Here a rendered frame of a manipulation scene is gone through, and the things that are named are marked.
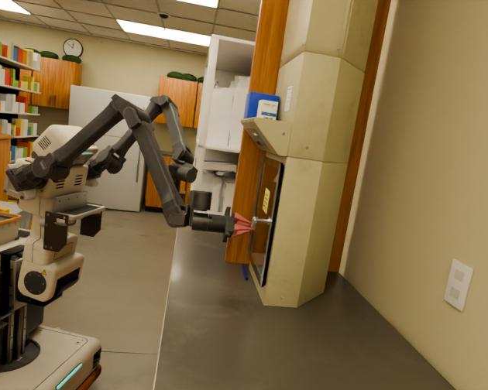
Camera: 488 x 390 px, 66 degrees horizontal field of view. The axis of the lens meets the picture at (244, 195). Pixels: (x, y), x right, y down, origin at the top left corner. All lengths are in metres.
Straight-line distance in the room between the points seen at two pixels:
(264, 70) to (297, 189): 0.54
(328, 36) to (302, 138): 0.30
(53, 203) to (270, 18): 1.13
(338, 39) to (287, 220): 0.54
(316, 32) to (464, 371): 0.96
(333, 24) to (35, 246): 1.40
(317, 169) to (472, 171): 0.40
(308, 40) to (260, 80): 0.38
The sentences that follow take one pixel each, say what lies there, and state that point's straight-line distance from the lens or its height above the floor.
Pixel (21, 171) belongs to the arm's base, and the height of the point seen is 1.21.
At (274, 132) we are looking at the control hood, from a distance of 1.11.
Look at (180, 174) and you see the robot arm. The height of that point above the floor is 1.27.
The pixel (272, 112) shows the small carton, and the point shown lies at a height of 1.54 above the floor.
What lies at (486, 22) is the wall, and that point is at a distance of 1.25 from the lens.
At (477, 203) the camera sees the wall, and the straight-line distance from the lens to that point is 1.10.
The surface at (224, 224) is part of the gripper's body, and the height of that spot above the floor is 1.17.
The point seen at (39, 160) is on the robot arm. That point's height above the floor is 1.26.
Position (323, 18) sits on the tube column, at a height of 1.81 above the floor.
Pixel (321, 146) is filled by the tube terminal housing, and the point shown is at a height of 1.45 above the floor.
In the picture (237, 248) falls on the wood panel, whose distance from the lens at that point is 1.54.
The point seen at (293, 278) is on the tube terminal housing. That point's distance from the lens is 1.22.
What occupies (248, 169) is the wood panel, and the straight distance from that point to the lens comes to 1.48.
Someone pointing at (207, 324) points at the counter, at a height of 0.94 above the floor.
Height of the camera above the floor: 1.46
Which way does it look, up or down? 9 degrees down
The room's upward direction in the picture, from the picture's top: 8 degrees clockwise
